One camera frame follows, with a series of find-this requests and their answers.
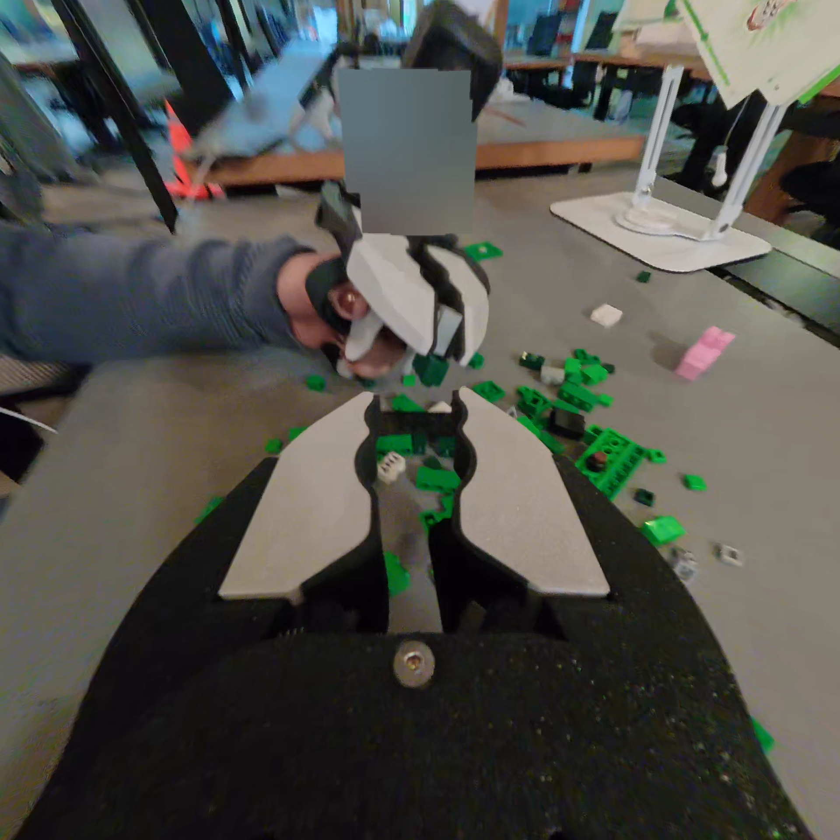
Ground grey tilted panel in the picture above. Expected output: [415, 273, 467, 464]
[187, 41, 337, 161]

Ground person's left forearm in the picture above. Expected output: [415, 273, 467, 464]
[0, 220, 315, 366]

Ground pink brick pig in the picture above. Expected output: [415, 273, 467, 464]
[675, 325, 737, 382]

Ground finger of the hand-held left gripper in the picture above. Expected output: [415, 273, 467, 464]
[423, 241, 493, 368]
[346, 233, 439, 353]

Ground black desk cable tray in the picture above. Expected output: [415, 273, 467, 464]
[712, 246, 840, 329]

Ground wooden-edged grey desk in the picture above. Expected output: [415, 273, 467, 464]
[190, 56, 647, 193]

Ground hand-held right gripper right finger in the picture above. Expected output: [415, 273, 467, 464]
[428, 386, 613, 634]

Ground orange cone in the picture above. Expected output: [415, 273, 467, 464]
[163, 98, 225, 201]

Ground person's left hand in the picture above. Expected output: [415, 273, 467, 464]
[277, 252, 416, 382]

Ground open instruction booklet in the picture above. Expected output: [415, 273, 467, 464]
[617, 0, 840, 111]

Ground white hanging pull cord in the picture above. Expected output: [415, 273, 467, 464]
[710, 98, 750, 189]

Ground green bricks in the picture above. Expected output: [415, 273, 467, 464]
[193, 241, 775, 754]

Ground brown wooden table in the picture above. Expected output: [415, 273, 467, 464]
[745, 79, 840, 224]

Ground white book stand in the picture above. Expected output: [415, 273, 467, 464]
[550, 64, 774, 274]

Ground small light grey brick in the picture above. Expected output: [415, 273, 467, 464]
[432, 304, 465, 360]

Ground black-framed glass partition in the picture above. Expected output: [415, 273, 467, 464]
[49, 0, 181, 235]

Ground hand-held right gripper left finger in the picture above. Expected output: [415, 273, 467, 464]
[218, 391, 389, 634]

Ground black office chair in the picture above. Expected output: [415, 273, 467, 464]
[525, 10, 567, 59]
[781, 161, 840, 232]

